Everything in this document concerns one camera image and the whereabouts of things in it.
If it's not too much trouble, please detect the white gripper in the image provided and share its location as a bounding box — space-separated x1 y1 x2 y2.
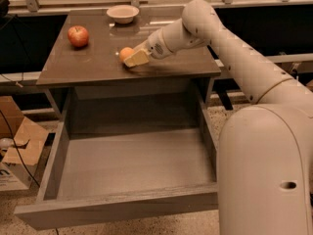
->
123 29 172 68

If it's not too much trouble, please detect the orange fruit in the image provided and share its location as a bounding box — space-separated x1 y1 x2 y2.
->
119 47 134 62

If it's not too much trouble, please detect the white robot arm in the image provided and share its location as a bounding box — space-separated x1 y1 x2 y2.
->
123 0 313 235

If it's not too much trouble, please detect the cardboard box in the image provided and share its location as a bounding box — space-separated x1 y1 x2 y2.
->
0 96 49 191

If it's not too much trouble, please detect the red apple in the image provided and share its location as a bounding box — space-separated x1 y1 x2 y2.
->
67 25 89 48

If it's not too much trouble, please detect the open grey drawer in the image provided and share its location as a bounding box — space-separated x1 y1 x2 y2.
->
14 87 219 231

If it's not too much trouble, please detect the grey cabinet with counter top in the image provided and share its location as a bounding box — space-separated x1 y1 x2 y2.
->
36 6 221 112

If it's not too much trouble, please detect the black hanging cable left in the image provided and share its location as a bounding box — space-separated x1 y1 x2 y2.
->
0 110 41 188

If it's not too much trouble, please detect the white bowl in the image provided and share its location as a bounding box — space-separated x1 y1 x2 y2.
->
107 5 139 24

